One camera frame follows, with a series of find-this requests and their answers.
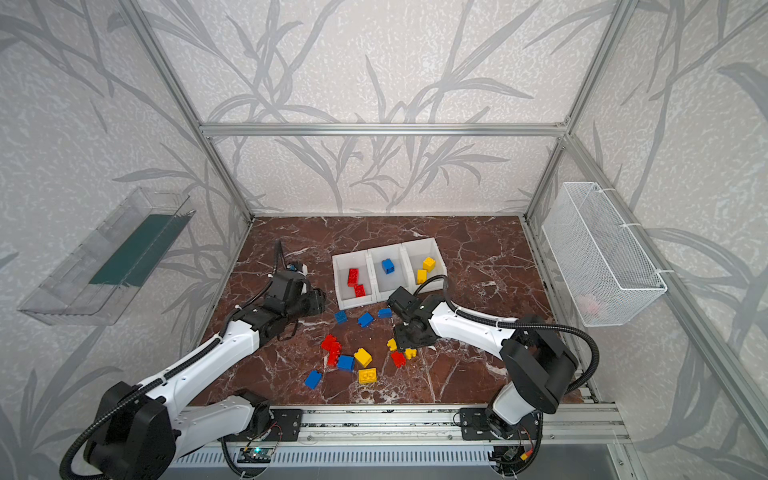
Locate red lego stack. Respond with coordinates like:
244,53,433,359
321,335,342,368

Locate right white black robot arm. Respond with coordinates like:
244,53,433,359
387,287,600,438

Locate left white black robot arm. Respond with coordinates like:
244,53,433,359
59,270,327,479

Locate middle white sorting bin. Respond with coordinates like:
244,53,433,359
367,244,415,302

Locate white sorting bin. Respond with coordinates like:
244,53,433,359
367,244,415,302
332,250,377,310
401,238,447,293

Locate left white sorting bin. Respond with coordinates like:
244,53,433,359
332,250,377,310

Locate yellow lego front flat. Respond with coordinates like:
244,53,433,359
358,368,378,385

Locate right white sorting bin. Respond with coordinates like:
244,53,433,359
401,238,447,293

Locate right controller board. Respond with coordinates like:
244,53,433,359
488,446,535,475

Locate controller board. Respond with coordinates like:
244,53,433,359
488,446,535,475
237,447,275,465

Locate left controller board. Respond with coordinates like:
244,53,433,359
237,447,275,465

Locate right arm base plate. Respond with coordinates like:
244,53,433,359
454,407,543,441

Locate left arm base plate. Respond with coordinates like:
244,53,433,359
248,408,303,442

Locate clear plastic wall tray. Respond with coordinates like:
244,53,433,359
19,187,196,326

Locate aluminium front rail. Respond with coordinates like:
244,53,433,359
140,403,632,449

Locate white wire mesh basket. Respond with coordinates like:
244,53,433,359
542,182,667,327

